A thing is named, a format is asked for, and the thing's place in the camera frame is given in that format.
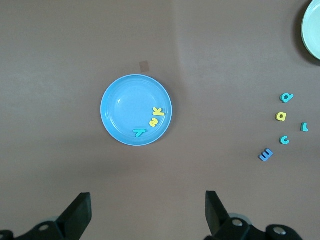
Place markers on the teal foam letter c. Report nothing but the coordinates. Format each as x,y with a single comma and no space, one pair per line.
282,141

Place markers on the yellow foam letter k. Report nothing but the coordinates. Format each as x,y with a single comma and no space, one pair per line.
158,112

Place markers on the teal foam letter l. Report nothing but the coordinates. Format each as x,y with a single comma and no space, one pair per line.
303,127

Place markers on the blue plate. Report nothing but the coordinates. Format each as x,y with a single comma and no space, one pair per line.
125,109

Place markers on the yellow foam letter a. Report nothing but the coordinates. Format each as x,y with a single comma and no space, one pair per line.
284,117

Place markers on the teal foam letter p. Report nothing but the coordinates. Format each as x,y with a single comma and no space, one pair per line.
285,98

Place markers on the teal foam letter y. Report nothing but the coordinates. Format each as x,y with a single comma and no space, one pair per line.
139,132

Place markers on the blue foam letter E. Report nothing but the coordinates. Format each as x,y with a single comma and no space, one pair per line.
266,154

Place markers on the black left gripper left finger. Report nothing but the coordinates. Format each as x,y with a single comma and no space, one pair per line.
75,220

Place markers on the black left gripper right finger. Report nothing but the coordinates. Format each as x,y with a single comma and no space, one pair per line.
225,227

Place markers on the yellow foam letter s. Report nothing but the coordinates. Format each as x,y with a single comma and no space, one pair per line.
154,122

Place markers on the pale green plate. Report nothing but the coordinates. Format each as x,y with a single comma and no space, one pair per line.
312,30

